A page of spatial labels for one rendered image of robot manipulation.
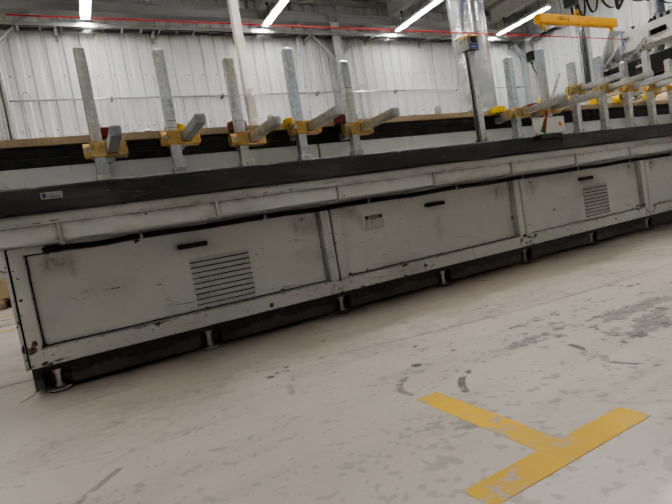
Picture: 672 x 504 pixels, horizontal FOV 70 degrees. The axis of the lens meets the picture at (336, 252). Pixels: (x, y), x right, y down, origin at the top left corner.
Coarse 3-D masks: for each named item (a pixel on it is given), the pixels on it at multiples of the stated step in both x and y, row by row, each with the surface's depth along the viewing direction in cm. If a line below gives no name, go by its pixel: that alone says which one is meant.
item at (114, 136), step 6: (114, 126) 139; (120, 126) 140; (108, 132) 144; (114, 132) 139; (120, 132) 140; (108, 138) 148; (114, 138) 142; (120, 138) 144; (108, 144) 152; (114, 144) 150; (108, 150) 157; (114, 150) 158; (108, 162) 176
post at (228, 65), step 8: (224, 64) 181; (232, 64) 181; (224, 72) 182; (232, 72) 181; (232, 80) 181; (232, 88) 181; (232, 96) 181; (232, 104) 181; (240, 104) 183; (232, 112) 182; (240, 112) 182; (232, 120) 184; (240, 120) 182; (240, 128) 182; (240, 152) 183; (248, 152) 184; (240, 160) 184
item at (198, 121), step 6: (198, 114) 150; (204, 114) 151; (192, 120) 154; (198, 120) 150; (204, 120) 151; (186, 126) 163; (192, 126) 155; (198, 126) 155; (186, 132) 164; (192, 132) 161; (186, 138) 169
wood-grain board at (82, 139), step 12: (564, 108) 299; (588, 108) 309; (360, 120) 230; (396, 120) 240; (408, 120) 243; (420, 120) 247; (132, 132) 184; (144, 132) 186; (156, 132) 188; (204, 132) 196; (216, 132) 198; (228, 132) 201; (0, 144) 164; (12, 144) 166; (24, 144) 167; (36, 144) 169; (48, 144) 171; (60, 144) 172; (72, 144) 175
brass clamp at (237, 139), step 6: (240, 132) 182; (246, 132) 183; (228, 138) 184; (234, 138) 180; (240, 138) 182; (246, 138) 183; (264, 138) 186; (234, 144) 181; (240, 144) 182; (246, 144) 183; (252, 144) 184; (258, 144) 187
